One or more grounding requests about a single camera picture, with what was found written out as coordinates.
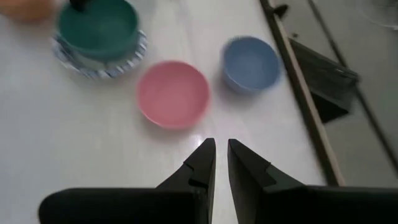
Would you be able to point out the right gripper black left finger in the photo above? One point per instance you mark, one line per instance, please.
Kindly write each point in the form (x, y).
(140, 207)

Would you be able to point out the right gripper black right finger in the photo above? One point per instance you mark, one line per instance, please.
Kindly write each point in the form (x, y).
(295, 207)

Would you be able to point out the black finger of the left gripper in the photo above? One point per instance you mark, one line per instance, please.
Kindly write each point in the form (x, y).
(80, 4)

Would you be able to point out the teal bowl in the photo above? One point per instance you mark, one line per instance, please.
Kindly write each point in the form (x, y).
(99, 34)

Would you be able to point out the orange bowl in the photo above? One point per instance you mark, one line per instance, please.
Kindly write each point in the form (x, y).
(26, 9)

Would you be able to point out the pink bowl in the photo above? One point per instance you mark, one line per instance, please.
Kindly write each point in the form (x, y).
(172, 95)

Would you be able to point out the blue bowl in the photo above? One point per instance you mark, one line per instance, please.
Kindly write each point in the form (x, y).
(250, 63)

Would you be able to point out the blue patterned paper plate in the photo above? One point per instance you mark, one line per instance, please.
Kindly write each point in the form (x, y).
(124, 68)

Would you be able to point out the black perforated box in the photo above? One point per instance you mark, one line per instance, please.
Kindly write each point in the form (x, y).
(326, 81)

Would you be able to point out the black table edge clamp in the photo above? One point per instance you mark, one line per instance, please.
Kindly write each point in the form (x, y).
(280, 10)

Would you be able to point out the black metal table frame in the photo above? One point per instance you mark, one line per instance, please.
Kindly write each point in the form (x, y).
(298, 87)

